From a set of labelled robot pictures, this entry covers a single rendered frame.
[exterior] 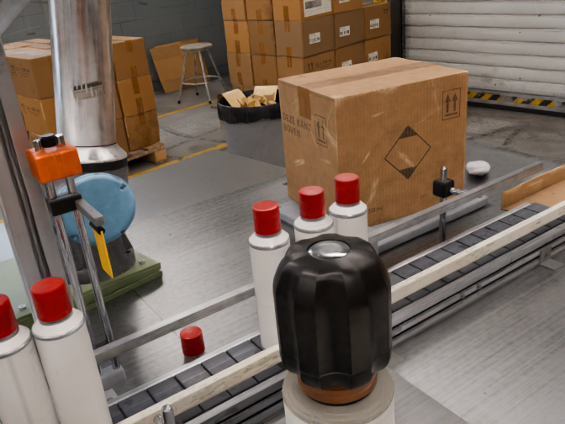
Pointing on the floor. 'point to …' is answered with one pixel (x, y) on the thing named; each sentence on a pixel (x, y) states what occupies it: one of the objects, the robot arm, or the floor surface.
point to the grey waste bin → (256, 140)
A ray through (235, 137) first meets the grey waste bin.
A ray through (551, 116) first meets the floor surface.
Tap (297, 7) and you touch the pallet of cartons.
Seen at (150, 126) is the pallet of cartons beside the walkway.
